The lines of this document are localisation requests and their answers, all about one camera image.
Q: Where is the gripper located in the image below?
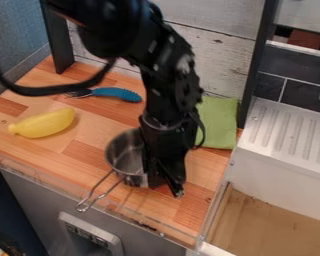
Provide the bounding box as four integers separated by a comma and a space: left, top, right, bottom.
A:
137, 112, 207, 199

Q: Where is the silver pan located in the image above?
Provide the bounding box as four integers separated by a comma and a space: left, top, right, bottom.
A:
74, 127, 151, 214

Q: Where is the green cloth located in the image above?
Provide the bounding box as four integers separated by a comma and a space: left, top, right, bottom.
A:
193, 95, 241, 151

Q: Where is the toy sink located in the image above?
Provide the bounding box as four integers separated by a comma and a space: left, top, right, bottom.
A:
228, 95, 320, 225

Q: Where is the yellow toy banana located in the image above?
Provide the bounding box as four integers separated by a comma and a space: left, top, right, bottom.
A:
6, 107, 78, 140

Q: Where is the blue handled fork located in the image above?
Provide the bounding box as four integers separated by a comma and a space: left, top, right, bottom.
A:
65, 86, 144, 104

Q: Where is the black frame post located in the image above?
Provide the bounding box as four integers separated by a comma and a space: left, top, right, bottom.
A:
236, 0, 281, 130
38, 0, 76, 75

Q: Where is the black cable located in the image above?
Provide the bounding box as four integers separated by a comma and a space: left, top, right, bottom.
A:
0, 0, 120, 98

